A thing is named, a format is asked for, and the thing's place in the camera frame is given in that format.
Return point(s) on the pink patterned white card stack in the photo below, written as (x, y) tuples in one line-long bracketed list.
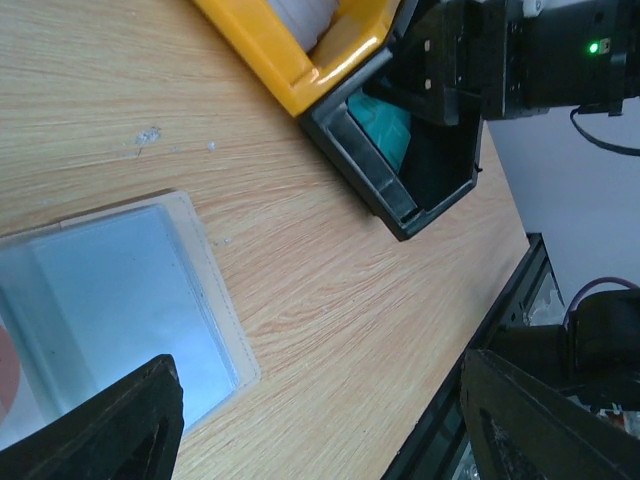
[(306, 20)]

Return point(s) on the yellow middle bin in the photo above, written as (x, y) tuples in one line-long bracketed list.
[(300, 50)]

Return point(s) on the red circle white card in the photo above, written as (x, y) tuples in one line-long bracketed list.
[(10, 373)]

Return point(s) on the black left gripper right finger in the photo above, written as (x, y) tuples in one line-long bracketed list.
[(519, 428)]

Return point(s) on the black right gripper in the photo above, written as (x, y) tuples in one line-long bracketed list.
[(456, 60)]

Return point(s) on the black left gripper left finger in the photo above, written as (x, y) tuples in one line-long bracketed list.
[(130, 430)]

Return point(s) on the teal card stack in bin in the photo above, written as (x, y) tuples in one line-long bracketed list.
[(386, 125)]

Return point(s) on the black bin with teal cards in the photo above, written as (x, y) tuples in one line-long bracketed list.
[(407, 170)]

